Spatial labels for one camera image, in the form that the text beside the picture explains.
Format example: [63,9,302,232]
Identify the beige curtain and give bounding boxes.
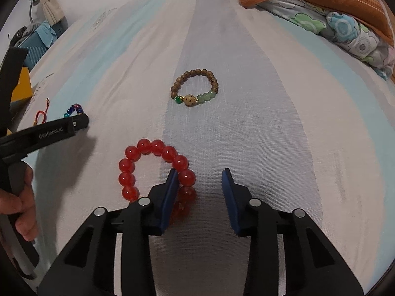
[32,0,67,25]

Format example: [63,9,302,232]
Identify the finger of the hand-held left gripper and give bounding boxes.
[0,47,29,138]
[0,113,90,165]

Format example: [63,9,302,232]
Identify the thin red string bracelet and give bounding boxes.
[33,98,51,127]

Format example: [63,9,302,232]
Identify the floral quilt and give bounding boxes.
[257,0,395,82]

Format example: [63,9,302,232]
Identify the brown wooden bead bracelet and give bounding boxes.
[170,69,219,108]

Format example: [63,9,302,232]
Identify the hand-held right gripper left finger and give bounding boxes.
[37,168,179,296]

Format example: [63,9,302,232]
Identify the blue desk lamp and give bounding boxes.
[28,0,42,25]

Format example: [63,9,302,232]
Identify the blue suitcase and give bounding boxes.
[23,21,59,68]

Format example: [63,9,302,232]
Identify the multicolour bead bracelet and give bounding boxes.
[63,104,85,119]

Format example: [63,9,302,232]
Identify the person's left hand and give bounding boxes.
[0,164,39,242]

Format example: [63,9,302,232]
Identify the red bead bracelet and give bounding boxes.
[119,139,197,219]

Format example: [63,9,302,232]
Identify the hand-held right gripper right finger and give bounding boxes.
[221,168,363,296]

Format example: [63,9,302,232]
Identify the striped bed sheet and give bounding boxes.
[9,0,395,296]

